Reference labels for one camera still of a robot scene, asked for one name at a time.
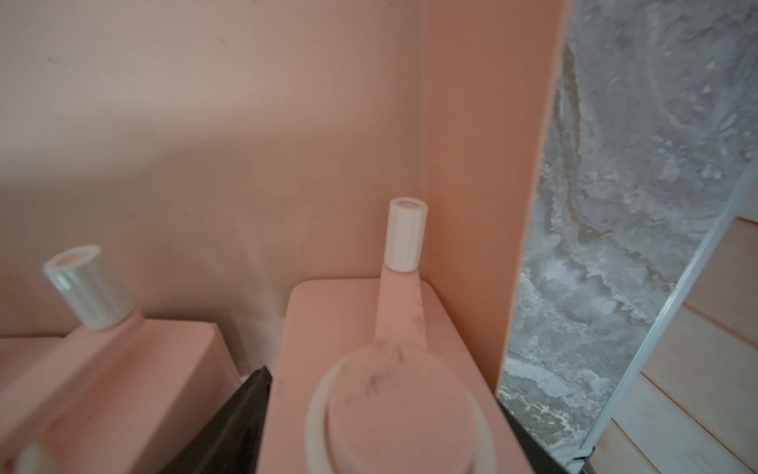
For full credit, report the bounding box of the pink pencil sharpener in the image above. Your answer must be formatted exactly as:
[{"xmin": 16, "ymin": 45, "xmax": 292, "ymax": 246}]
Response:
[
  {"xmin": 1, "ymin": 245, "xmax": 242, "ymax": 473},
  {"xmin": 257, "ymin": 197, "xmax": 531, "ymax": 473}
]

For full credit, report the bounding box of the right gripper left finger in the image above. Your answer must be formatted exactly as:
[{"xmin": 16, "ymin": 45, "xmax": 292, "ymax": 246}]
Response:
[{"xmin": 161, "ymin": 367, "xmax": 272, "ymax": 474}]

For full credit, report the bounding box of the pink storage tray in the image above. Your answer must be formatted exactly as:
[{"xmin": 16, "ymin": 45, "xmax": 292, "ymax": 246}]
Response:
[{"xmin": 1, "ymin": 1, "xmax": 570, "ymax": 385}]

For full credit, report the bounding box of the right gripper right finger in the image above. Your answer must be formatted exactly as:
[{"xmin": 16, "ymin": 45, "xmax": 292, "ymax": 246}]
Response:
[{"xmin": 499, "ymin": 402, "xmax": 568, "ymax": 474}]

